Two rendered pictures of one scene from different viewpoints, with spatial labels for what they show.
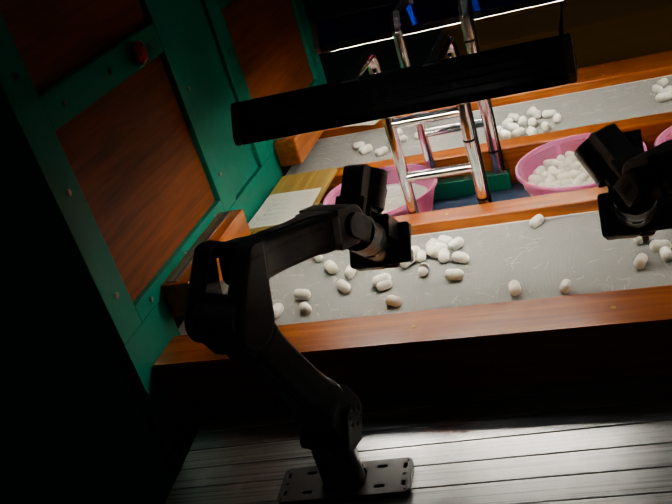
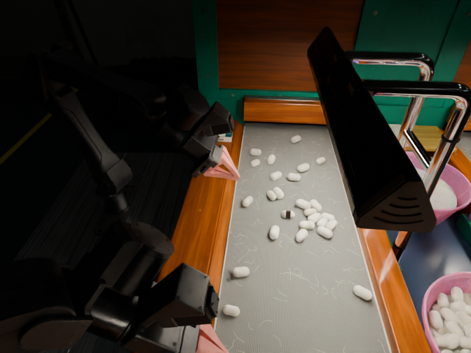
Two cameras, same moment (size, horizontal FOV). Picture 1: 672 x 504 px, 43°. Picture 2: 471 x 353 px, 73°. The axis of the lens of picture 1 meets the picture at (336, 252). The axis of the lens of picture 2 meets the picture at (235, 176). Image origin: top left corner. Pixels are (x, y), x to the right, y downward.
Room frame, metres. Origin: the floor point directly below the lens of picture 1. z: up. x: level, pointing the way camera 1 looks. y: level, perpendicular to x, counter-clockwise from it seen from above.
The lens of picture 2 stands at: (1.11, -0.64, 1.29)
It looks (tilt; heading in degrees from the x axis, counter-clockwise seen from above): 37 degrees down; 73
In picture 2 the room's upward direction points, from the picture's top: straight up
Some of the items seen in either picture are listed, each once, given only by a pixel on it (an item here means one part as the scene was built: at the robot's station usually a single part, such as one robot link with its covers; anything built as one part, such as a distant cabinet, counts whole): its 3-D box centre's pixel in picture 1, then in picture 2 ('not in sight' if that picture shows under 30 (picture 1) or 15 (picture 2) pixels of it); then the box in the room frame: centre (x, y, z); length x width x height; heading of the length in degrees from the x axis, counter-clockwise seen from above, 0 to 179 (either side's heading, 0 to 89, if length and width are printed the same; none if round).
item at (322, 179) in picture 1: (290, 203); (392, 136); (1.86, 0.07, 0.77); 0.33 x 0.15 x 0.01; 157
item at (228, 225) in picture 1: (209, 259); (288, 109); (1.57, 0.25, 0.83); 0.30 x 0.06 x 0.07; 157
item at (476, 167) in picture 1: (426, 162); (368, 172); (1.53, -0.22, 0.90); 0.20 x 0.19 x 0.45; 67
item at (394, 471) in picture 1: (339, 464); (115, 199); (0.99, 0.09, 0.71); 0.20 x 0.07 x 0.08; 72
